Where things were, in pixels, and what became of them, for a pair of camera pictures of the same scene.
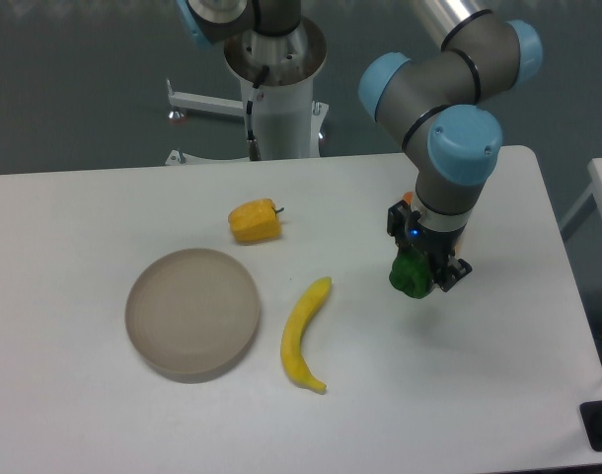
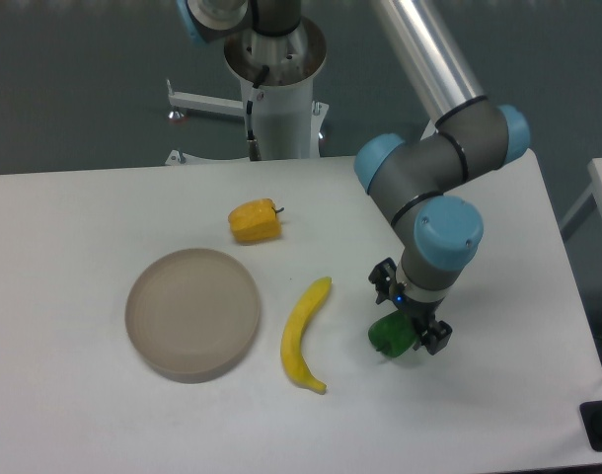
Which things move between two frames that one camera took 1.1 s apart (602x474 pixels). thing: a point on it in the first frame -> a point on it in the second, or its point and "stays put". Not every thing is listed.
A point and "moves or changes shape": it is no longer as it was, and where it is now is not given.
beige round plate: (190, 314) stays put
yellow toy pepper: (256, 222) stays put
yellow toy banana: (293, 333) stays put
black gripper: (438, 246) -> (433, 334)
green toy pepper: (410, 273) moves or changes shape
